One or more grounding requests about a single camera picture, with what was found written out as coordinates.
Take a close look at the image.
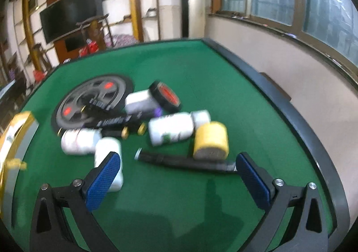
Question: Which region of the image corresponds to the black stick with gold tip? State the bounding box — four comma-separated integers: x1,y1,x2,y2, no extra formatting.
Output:
101,126,130,138

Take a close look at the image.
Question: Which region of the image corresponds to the black tape roll red core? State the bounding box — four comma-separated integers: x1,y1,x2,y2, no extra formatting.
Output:
149,81,182,114

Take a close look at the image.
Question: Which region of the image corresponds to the black flat television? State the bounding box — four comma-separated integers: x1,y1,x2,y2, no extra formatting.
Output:
40,0,104,44

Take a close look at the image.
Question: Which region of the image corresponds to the black printed bar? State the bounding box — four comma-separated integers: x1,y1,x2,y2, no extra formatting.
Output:
84,103,146,130

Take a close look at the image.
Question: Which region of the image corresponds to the white bottle with printed label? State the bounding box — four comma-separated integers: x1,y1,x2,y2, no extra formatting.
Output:
148,110,211,146

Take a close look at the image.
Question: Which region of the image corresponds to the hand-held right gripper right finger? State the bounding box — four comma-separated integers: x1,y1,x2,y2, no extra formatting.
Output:
236,152,328,252

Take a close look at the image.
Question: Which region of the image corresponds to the black pen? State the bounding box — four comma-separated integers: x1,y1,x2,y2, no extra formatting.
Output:
134,149,238,174

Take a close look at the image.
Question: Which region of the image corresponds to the small white bottle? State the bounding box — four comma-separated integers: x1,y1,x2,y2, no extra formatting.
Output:
61,128,103,156
94,138,124,193
124,90,157,115

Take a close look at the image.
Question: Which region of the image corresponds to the yellow round jar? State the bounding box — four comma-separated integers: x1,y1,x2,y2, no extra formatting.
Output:
193,121,229,161

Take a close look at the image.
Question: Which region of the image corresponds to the white standing air conditioner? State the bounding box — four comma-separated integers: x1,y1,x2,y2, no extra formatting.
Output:
170,0,209,40

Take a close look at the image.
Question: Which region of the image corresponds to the brown wooden side chair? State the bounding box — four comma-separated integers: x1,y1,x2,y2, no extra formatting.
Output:
31,43,53,73

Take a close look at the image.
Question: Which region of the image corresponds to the brown wooden stool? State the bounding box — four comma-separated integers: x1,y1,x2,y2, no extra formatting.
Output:
259,72,291,102

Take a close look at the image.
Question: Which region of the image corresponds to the floral cloth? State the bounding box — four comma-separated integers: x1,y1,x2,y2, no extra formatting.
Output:
104,33,139,49

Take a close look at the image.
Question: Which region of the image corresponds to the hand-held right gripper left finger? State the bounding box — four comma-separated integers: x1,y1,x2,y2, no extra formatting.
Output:
29,152,124,252

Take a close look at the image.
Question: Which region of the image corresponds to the dark wooden chair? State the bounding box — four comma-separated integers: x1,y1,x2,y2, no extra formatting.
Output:
76,14,115,51

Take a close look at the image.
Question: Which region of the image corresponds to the red bag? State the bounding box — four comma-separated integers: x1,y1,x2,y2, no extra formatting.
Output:
79,41,100,56

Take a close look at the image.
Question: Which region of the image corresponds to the gold rimmed grey tray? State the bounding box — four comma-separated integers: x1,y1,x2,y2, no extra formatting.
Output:
0,111,40,222

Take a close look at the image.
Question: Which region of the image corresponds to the white wall shelf unit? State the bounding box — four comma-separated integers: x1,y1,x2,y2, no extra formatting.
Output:
98,0,161,42

